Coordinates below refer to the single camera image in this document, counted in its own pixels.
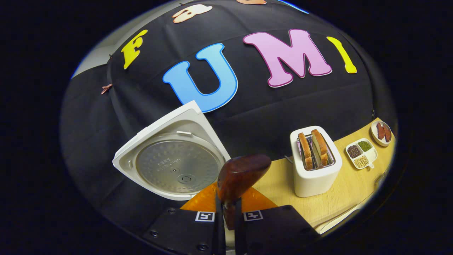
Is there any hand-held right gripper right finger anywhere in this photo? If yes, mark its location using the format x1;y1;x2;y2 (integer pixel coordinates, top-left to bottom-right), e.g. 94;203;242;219
235;187;321;255

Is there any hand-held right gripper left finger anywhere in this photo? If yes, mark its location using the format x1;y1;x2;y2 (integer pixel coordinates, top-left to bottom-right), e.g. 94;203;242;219
142;182;226;255

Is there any brown wooden spoon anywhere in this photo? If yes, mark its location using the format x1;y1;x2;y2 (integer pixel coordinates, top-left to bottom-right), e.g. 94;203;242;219
217;154;272;231

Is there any white rice cooker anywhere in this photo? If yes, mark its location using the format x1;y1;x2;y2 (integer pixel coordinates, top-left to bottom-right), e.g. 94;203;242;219
112;100;231;201

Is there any white toaster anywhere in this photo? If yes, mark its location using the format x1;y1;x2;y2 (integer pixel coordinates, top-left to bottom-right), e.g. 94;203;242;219
289;126;343;198

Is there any black backdrop cloth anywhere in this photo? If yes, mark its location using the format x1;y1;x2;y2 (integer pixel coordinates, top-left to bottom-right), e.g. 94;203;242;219
60;0;398;227

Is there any white divided dish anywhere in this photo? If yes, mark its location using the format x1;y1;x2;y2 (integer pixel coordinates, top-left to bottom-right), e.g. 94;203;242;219
345;138;378;170

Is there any white round plate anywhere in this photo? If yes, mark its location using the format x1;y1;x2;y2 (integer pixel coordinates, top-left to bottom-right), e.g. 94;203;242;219
371;121;392;147

